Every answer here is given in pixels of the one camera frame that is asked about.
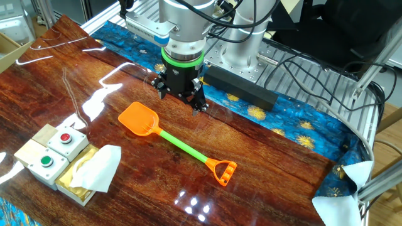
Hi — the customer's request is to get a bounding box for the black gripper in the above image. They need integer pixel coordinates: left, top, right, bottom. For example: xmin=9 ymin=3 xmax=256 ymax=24
xmin=151 ymin=62 xmax=210 ymax=117

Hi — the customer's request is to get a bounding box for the orange green toy shovel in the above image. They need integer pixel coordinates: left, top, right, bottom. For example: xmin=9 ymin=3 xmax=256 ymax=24
xmin=117 ymin=100 xmax=238 ymax=187

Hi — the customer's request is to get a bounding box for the white tissue sheet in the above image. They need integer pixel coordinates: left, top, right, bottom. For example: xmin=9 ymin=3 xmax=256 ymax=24
xmin=69 ymin=144 xmax=122 ymax=193

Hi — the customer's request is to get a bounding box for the gold tissue pack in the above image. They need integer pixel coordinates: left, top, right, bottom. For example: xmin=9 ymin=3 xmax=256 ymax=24
xmin=55 ymin=143 xmax=101 ymax=207

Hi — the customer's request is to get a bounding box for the black foam block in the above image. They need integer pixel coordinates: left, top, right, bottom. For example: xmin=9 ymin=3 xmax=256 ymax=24
xmin=203 ymin=65 xmax=280 ymax=112

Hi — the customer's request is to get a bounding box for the silver robot mounting plate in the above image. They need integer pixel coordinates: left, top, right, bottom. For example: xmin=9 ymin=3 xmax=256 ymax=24
xmin=204 ymin=40 xmax=279 ymax=84

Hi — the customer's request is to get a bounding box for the glossy wood grain mat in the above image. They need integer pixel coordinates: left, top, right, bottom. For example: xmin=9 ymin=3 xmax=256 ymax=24
xmin=0 ymin=14 xmax=337 ymax=226

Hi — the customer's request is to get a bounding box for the white red button box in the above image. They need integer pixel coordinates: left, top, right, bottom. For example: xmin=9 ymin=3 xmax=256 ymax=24
xmin=46 ymin=125 xmax=90 ymax=163

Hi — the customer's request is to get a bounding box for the blue starry tablecloth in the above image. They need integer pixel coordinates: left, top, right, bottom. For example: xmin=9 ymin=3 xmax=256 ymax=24
xmin=0 ymin=20 xmax=375 ymax=226

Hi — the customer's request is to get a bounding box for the light wooden block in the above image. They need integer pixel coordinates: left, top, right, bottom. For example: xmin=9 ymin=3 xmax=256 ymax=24
xmin=31 ymin=123 xmax=59 ymax=147
xmin=13 ymin=139 xmax=48 ymax=167

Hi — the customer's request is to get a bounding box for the white green button box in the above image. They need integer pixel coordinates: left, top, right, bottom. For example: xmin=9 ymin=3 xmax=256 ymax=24
xmin=27 ymin=147 xmax=70 ymax=186

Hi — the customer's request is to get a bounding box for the brown cardboard box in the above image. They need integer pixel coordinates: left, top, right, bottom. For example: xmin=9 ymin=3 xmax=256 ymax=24
xmin=0 ymin=31 xmax=33 ymax=75

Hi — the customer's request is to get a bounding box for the black office chair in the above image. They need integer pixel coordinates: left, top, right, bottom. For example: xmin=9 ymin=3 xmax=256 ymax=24
xmin=266 ymin=0 xmax=402 ymax=68

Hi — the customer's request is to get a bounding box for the grey metal box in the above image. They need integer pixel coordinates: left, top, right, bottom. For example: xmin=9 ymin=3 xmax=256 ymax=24
xmin=0 ymin=0 xmax=36 ymax=46

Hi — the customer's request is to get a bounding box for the aluminium profile bar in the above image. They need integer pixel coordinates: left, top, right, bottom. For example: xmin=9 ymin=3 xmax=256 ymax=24
xmin=357 ymin=168 xmax=402 ymax=202

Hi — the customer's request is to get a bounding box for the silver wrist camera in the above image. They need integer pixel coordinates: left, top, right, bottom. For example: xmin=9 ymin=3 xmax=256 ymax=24
xmin=124 ymin=11 xmax=177 ymax=48

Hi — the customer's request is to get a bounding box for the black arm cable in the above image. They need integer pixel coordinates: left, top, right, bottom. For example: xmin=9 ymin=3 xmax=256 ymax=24
xmin=117 ymin=0 xmax=281 ymax=43

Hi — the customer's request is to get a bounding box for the aluminium slatted table frame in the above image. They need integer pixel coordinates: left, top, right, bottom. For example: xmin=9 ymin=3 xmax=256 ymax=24
xmin=80 ymin=0 xmax=386 ymax=220

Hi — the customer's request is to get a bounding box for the aluminium profile post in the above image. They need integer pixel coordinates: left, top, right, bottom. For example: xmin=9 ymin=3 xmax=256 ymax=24
xmin=350 ymin=18 xmax=402 ymax=100
xmin=37 ymin=0 xmax=59 ymax=31

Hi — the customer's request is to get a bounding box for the grey cable hose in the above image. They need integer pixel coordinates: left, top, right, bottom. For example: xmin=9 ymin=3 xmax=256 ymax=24
xmin=295 ymin=80 xmax=376 ymax=163

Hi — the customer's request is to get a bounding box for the black cable bundle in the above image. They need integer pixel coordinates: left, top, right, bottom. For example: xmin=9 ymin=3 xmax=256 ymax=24
xmin=263 ymin=51 xmax=398 ymax=126

